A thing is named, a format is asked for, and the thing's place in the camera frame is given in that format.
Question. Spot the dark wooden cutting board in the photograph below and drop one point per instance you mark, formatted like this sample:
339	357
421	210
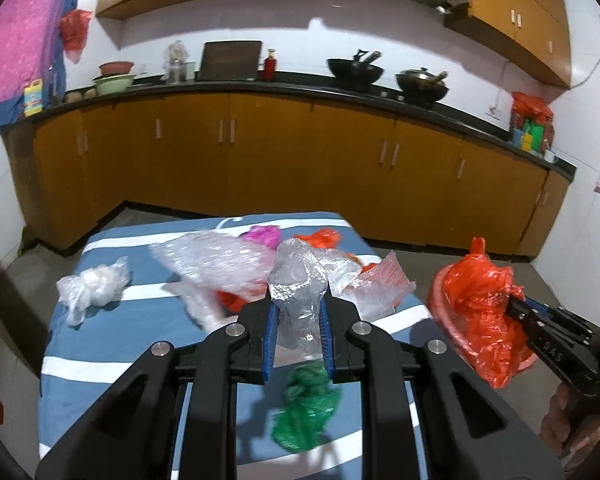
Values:
230	60

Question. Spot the glass jar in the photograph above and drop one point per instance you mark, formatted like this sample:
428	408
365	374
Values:
176	67

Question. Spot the brown lower kitchen cabinets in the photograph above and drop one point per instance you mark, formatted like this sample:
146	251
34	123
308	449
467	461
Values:
280	160

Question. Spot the large red plastic bag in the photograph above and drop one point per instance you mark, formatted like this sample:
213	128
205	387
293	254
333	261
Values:
475	310

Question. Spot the white crumpled plastic bag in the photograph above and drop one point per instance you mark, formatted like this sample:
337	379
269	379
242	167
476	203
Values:
97	280

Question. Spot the hanging red plastic bag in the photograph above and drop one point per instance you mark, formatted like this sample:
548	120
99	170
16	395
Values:
75	32

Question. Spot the built-in gas stove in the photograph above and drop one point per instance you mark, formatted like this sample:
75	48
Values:
390	95

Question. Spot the person's right hand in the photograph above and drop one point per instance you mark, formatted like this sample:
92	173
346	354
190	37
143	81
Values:
560	420

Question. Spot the pink plastic bag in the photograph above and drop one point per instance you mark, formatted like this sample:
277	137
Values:
262	236

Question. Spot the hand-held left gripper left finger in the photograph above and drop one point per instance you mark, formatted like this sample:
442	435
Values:
271	340

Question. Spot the black kitchen countertop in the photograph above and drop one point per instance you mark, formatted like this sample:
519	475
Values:
280	90

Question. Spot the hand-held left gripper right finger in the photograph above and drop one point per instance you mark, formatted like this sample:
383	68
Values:
326	340

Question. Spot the red bowl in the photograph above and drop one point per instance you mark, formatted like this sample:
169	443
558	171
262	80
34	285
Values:
116	68

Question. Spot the white wall socket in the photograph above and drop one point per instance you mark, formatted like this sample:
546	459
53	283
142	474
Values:
493	112

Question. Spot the small red plastic bag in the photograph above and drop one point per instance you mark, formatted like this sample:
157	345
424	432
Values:
320	239
235	301

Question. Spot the pink plastic basin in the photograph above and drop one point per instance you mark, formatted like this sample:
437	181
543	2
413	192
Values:
437	300

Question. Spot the clear bubble wrap sheet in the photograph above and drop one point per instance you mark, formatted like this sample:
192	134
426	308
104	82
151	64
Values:
205	260

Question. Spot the wok with metal lid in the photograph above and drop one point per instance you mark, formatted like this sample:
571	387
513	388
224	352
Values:
422	87

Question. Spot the short brown upper wall cabinets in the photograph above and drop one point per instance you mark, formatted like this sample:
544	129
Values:
520	15

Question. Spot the blue white striped cloth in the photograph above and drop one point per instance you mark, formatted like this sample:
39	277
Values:
130	320

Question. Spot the yellow detergent bottle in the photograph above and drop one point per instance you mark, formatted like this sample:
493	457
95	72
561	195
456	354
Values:
33	100

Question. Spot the red bottle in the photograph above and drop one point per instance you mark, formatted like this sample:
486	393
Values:
270	67

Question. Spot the green bowl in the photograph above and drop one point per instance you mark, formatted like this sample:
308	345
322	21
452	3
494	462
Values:
114	85

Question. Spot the red bag on packets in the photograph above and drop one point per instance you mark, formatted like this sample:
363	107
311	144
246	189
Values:
530	107

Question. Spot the white mug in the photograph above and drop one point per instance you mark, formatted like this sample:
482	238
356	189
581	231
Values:
551	156

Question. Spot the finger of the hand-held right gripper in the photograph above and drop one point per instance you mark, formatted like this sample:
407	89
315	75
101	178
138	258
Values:
550	355
565	325

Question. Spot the small brown round objects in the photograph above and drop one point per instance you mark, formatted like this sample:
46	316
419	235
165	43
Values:
77	96

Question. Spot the black wok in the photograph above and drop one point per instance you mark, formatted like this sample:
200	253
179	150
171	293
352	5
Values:
355	72

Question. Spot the clear plastic bag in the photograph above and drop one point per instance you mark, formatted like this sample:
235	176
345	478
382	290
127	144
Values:
295	280

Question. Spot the clear red printed plastic wrapper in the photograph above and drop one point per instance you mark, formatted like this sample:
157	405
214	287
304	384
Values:
375	290

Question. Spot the green plastic bag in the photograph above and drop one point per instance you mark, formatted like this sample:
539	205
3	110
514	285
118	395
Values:
305	410

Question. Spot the pale green container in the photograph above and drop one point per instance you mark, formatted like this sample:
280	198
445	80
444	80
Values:
190	72

